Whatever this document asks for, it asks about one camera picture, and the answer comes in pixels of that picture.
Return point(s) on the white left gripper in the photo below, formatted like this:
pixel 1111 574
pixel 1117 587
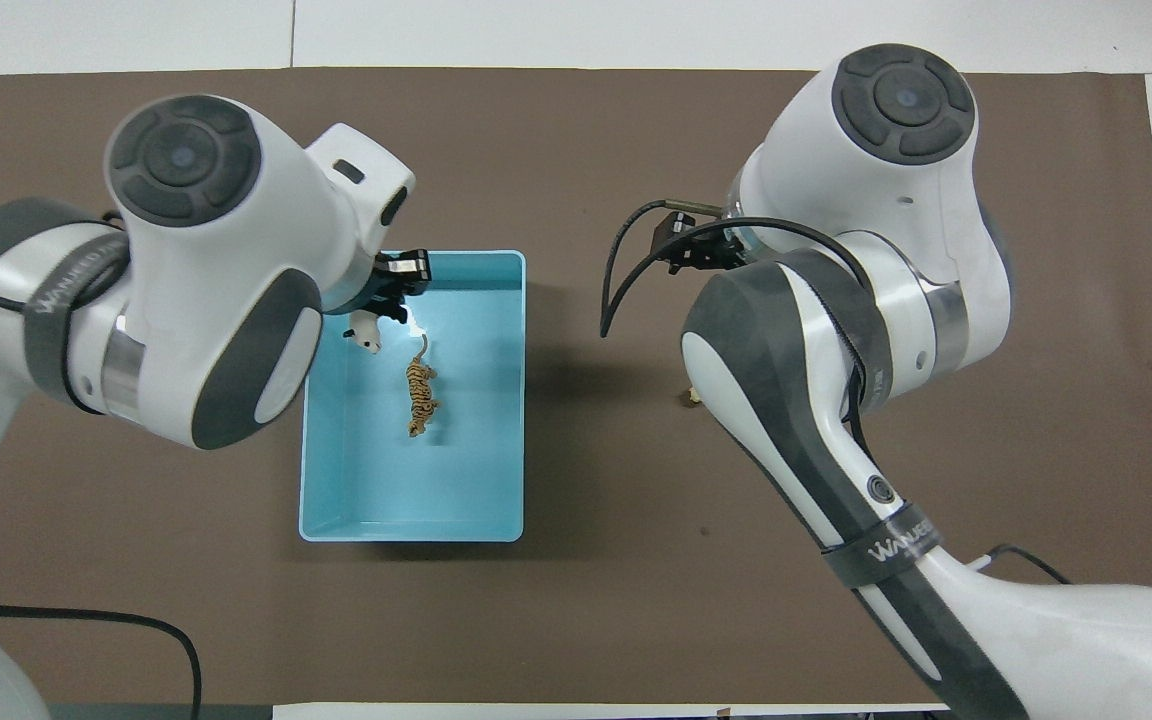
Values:
pixel 376 185

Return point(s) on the orange striped tiger toy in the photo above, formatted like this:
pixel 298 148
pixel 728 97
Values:
pixel 421 390

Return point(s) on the black and white panda toy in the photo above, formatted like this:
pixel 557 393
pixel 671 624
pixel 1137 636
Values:
pixel 366 335

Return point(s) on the cream white llama toy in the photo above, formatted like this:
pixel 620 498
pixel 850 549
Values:
pixel 691 397

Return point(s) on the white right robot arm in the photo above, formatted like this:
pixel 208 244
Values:
pixel 836 350

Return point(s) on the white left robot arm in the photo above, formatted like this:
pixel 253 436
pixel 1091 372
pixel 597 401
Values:
pixel 216 260

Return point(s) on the light blue plastic storage box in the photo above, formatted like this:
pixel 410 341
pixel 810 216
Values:
pixel 466 480

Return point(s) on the brown paper table mat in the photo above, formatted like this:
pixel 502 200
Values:
pixel 576 620

